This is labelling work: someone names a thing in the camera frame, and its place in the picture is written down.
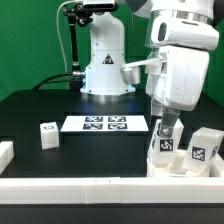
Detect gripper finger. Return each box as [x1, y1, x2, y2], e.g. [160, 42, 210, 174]
[159, 107, 180, 138]

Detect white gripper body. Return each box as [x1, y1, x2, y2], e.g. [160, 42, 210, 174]
[121, 16, 219, 111]

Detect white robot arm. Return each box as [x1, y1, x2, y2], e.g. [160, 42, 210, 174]
[81, 0, 224, 137]

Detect white tag sheet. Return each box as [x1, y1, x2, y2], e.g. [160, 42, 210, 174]
[61, 115, 148, 133]

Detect white U-shaped obstacle wall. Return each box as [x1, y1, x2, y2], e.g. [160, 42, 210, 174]
[0, 140, 224, 205]

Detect white camera on stand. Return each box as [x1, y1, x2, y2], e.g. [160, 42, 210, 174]
[83, 0, 118, 11]

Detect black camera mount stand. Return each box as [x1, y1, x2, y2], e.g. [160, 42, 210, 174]
[63, 3, 93, 91]

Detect white cable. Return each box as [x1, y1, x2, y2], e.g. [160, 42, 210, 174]
[55, 0, 83, 74]

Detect black cables on table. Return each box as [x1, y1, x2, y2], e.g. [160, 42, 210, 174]
[32, 72, 75, 91]

